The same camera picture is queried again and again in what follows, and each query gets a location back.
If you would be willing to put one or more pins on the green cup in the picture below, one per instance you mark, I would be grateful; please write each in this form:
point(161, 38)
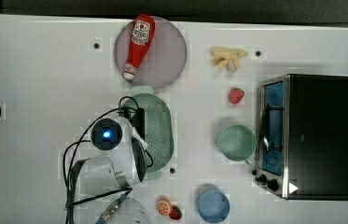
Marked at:
point(237, 143)

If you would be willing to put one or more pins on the red ketchup bottle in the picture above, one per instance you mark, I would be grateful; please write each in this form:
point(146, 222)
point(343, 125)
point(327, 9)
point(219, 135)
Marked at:
point(142, 34)

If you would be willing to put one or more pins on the small red toy fruit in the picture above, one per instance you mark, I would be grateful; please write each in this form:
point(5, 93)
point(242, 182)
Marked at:
point(176, 213)

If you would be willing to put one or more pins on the black toaster oven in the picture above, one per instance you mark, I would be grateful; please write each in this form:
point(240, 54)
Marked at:
point(302, 137)

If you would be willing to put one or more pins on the green oval strainer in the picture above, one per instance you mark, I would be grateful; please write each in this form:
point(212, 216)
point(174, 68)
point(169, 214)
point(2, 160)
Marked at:
point(159, 131)

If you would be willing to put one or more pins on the grey round plate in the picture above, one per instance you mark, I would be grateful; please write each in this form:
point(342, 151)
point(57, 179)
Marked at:
point(165, 60)

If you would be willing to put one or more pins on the red toy strawberry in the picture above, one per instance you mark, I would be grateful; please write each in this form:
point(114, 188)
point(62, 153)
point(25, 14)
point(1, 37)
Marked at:
point(236, 96)

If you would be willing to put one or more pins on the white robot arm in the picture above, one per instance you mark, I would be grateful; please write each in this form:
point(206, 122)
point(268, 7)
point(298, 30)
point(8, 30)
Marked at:
point(120, 166)

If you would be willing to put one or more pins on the yellow toy banana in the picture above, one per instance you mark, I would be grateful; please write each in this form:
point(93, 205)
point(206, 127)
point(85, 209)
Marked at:
point(229, 58)

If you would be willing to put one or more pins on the blue cup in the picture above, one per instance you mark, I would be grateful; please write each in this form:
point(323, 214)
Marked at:
point(213, 206)

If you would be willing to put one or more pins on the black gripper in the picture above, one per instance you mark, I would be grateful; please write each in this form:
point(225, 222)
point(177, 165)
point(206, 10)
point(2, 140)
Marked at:
point(136, 118)

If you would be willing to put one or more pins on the toy orange slice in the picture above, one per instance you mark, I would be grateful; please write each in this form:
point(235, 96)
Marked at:
point(164, 206)

